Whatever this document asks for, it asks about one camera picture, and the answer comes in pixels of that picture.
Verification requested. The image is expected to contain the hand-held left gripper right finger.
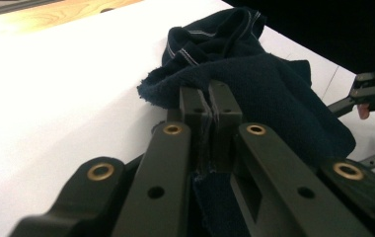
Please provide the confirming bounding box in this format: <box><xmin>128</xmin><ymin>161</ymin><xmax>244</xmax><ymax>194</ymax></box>
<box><xmin>208</xmin><ymin>79</ymin><xmax>244</xmax><ymax>174</ymax></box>

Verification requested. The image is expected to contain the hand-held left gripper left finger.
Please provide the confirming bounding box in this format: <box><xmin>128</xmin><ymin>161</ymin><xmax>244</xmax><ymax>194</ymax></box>
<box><xmin>167</xmin><ymin>86</ymin><xmax>213</xmax><ymax>172</ymax></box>

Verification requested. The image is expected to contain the dark knit vest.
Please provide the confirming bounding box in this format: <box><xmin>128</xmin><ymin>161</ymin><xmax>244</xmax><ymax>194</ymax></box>
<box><xmin>136</xmin><ymin>6</ymin><xmax>357</xmax><ymax>237</ymax></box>

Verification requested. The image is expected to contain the black curtain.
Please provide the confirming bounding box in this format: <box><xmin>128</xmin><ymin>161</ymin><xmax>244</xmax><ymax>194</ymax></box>
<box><xmin>221</xmin><ymin>0</ymin><xmax>375</xmax><ymax>75</ymax></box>

